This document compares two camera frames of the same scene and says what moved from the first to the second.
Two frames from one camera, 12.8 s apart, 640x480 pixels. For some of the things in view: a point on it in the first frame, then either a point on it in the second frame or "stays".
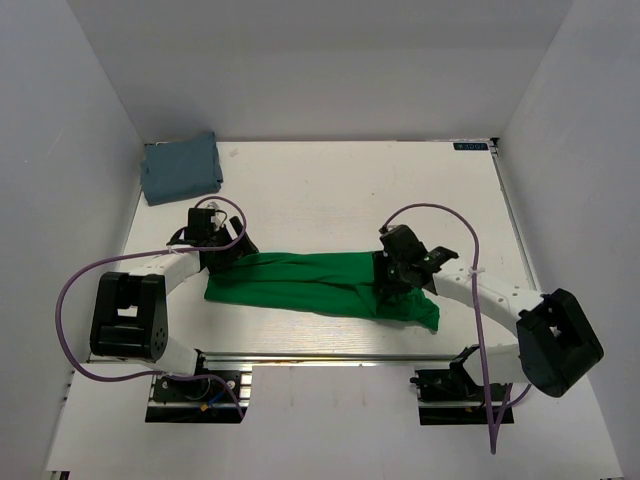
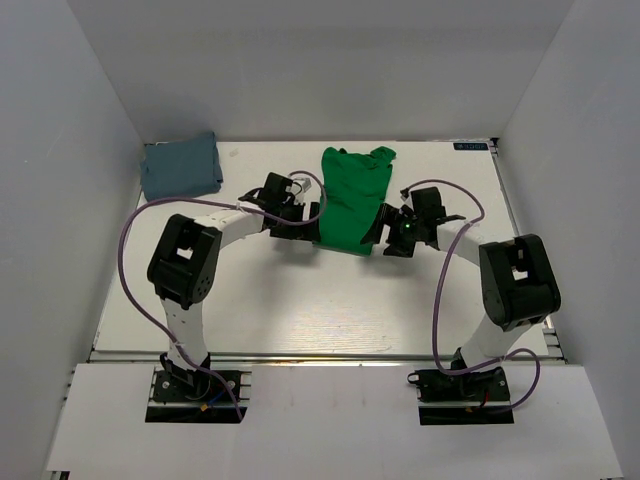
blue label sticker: x=470 y=146 stays
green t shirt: x=332 y=283 → x=353 y=188
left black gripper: x=233 y=255 → x=299 y=232
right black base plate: x=450 y=396 stays
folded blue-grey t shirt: x=180 y=170 stays
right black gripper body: x=390 y=276 → x=405 y=232
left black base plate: x=207 y=400 stays
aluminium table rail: x=328 y=355 stays
